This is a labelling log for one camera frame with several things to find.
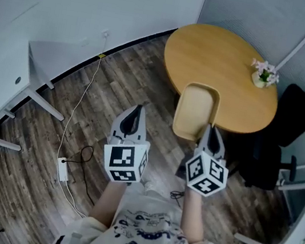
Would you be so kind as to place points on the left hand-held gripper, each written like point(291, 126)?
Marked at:
point(121, 158)

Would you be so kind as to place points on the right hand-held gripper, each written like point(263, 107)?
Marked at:
point(204, 173)

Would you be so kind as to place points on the beige plastic container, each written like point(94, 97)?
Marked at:
point(196, 108)

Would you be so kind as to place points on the person's right forearm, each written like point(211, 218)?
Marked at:
point(192, 218)

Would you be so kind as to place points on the person's left forearm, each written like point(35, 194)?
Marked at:
point(108, 204)

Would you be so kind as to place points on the person's white shoe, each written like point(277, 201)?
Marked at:
point(150, 185)

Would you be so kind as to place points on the yellow tape piece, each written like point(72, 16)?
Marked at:
point(101, 56)

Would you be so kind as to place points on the round wooden table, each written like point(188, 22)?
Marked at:
point(215, 59)

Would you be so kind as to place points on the white power strip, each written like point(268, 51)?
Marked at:
point(63, 168)

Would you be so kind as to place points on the small pink flower pot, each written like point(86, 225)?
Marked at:
point(264, 75)

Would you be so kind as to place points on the black office chair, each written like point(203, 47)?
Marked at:
point(294, 119)

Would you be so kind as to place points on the white printed shirt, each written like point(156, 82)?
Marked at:
point(150, 239)

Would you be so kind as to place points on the white metal cabinet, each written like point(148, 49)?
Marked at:
point(299, 230)

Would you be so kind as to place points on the white desk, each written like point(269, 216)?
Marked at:
point(0, 78)

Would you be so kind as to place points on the white wall socket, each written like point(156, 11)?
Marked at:
point(105, 34)

